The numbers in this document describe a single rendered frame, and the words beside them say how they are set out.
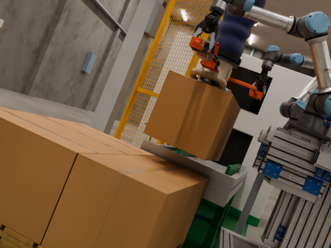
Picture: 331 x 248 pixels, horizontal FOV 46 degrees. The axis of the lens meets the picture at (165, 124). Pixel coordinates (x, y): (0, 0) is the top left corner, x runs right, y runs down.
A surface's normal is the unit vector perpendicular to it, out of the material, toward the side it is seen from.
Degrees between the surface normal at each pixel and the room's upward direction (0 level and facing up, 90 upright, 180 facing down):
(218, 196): 90
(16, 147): 90
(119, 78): 90
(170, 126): 90
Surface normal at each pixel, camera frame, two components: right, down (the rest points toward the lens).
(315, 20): 0.07, -0.07
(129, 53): -0.24, -0.09
